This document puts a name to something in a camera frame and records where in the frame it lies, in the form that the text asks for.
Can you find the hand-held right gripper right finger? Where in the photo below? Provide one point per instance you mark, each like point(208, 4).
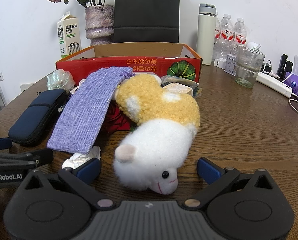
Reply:
point(208, 170)

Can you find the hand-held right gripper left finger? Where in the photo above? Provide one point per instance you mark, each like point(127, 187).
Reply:
point(89, 169)

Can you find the white tissue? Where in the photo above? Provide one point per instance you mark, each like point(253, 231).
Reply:
point(79, 158)

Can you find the dark blue glasses case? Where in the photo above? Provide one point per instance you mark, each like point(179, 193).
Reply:
point(36, 115)

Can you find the red artificial rose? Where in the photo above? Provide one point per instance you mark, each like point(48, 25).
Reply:
point(116, 120)

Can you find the yellow white plush sheep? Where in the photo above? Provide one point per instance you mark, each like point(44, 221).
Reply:
point(159, 140)

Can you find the purple fabric pouch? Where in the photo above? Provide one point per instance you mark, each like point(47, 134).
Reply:
point(89, 110)

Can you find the iridescent bubble wrap bag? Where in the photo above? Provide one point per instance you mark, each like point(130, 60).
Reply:
point(59, 80)

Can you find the red cardboard box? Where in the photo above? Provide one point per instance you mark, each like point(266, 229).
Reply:
point(149, 66)

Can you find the wooden desktop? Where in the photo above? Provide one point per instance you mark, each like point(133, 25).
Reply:
point(238, 130)

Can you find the pink patterned plastic case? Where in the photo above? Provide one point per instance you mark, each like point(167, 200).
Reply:
point(175, 89)

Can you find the small white tin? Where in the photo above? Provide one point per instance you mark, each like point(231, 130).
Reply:
point(231, 65)

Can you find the white charger cube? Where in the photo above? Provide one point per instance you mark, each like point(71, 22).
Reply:
point(219, 63)

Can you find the white power strip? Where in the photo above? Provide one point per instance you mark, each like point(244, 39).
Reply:
point(273, 83)

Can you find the clear glass cup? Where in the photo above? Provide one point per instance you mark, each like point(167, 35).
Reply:
point(248, 67)

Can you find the clear glass straw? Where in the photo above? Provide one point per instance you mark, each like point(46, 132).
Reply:
point(251, 63)

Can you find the purple tissue packet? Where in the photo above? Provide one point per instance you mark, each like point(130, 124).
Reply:
point(297, 85)

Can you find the white green milk carton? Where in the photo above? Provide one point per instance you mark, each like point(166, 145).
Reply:
point(69, 35)

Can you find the white round device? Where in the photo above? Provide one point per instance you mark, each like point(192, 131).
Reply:
point(251, 46)

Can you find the white thermos bottle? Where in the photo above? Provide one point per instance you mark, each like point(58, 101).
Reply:
point(205, 37)

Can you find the clear plastic water bottle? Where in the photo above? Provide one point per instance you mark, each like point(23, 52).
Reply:
point(240, 33)
point(217, 37)
point(227, 33)

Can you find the purple ceramic vase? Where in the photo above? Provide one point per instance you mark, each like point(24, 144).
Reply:
point(99, 25)

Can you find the white wall outlet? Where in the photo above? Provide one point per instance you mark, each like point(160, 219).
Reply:
point(26, 87)

